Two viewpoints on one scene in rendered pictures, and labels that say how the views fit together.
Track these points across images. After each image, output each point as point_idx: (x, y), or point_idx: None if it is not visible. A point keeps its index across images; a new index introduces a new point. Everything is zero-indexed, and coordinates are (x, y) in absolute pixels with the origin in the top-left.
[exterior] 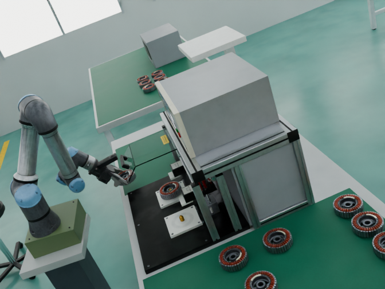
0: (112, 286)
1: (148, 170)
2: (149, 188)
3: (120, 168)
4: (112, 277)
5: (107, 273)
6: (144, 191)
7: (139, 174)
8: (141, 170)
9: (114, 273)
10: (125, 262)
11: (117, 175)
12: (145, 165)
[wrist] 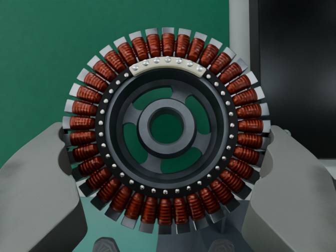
0: (122, 236)
1: (67, 5)
2: (319, 21)
3: (26, 148)
4: (102, 234)
5: (88, 240)
6: (321, 53)
7: (71, 61)
8: (28, 43)
9: (95, 228)
10: (83, 207)
11: (284, 199)
12: (0, 10)
